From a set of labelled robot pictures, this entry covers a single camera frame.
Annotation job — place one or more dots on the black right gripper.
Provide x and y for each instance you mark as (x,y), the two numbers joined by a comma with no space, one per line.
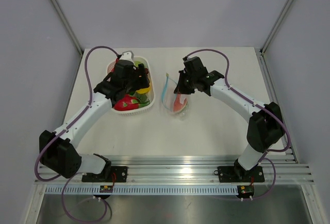
(180,88)

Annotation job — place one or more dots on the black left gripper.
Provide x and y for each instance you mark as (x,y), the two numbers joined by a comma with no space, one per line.
(144,80)

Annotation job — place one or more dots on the yellow lemon toy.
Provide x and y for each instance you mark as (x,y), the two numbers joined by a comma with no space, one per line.
(143,90)

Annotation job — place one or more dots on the clear zip bag blue zipper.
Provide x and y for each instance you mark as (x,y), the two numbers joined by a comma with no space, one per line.
(168,96)

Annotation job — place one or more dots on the red watermelon slice toy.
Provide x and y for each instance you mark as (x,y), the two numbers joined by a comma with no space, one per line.
(180,102)

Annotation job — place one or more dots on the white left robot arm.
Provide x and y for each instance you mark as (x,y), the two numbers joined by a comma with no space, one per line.
(58,148)

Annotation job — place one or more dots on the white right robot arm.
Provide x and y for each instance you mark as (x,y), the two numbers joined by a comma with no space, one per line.
(264,120)

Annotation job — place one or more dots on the red dragon fruit toy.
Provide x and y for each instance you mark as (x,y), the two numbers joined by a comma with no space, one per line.
(132,102)

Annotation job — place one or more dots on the white perforated plastic basket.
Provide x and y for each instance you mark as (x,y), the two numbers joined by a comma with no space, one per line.
(138,60)

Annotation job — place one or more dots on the left small circuit board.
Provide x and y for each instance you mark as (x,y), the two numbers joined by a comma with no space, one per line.
(106,189)

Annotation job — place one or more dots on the small circuit board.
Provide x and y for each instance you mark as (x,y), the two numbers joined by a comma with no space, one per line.
(246,190)
(106,189)

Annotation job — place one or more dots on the right small circuit board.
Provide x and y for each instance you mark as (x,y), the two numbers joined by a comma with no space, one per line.
(246,190)

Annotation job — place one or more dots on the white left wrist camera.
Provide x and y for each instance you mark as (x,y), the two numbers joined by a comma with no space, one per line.
(127,55)

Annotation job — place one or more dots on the aluminium rail frame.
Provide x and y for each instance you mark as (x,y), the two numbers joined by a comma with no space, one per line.
(198,170)

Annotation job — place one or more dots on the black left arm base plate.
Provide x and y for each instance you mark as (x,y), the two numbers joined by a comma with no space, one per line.
(117,174)

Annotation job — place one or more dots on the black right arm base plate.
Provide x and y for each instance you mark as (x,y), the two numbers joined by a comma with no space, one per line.
(227,174)

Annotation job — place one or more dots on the white slotted cable duct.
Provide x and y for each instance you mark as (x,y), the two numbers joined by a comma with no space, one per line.
(157,190)

